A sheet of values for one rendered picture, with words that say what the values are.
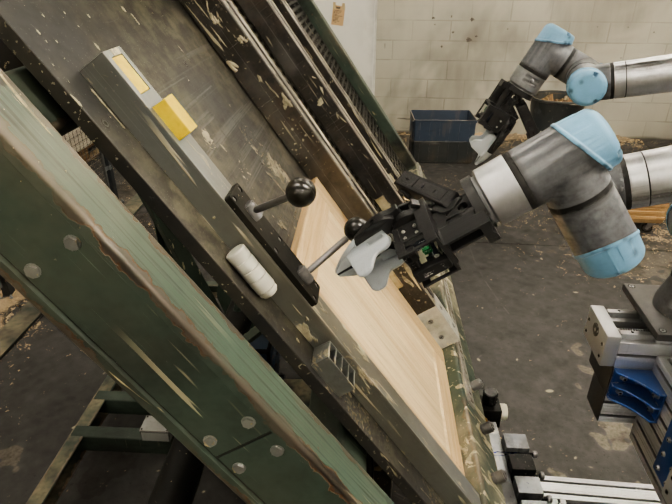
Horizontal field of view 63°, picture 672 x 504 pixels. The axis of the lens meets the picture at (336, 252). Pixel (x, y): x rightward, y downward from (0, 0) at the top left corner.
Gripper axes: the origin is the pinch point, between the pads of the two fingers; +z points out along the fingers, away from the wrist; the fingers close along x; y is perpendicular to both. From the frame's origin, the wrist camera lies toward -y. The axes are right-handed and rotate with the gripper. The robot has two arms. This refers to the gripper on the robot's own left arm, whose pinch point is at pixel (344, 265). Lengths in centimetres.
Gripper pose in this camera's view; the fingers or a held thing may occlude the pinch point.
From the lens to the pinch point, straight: 74.1
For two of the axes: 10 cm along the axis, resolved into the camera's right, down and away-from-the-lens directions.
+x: 5.5, 5.4, 6.4
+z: -8.2, 4.7, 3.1
